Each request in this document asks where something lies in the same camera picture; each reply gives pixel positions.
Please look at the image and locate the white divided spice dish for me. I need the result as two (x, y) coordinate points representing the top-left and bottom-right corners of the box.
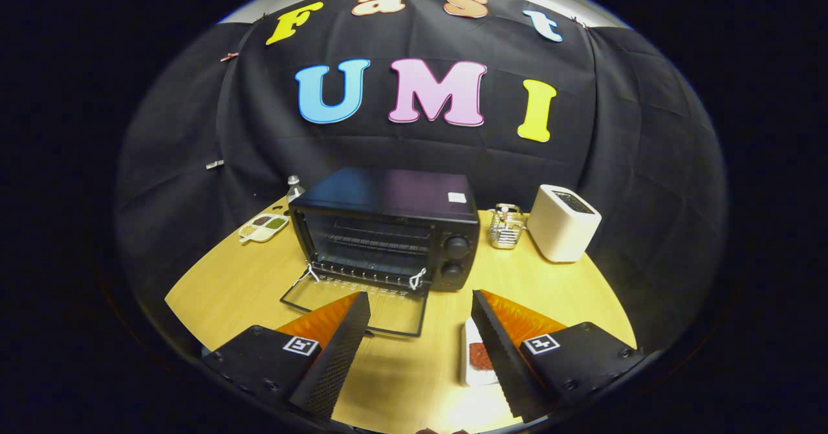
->
(238, 213), (290, 244)

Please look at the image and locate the white rectangular tray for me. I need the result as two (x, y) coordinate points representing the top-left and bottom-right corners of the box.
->
(459, 318), (499, 387)

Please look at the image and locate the metal wire holder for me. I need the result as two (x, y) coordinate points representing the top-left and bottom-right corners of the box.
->
(488, 203), (526, 250)

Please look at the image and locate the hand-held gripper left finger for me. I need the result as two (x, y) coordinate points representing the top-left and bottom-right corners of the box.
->
(204, 291), (371, 422)

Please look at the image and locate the white toaster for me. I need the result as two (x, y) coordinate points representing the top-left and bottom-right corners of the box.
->
(526, 184), (602, 263)

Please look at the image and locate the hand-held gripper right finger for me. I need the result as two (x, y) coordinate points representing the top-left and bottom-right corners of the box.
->
(471, 290), (648, 424)

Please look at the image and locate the black toaster oven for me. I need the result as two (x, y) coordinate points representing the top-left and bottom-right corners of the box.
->
(279, 167), (481, 339)

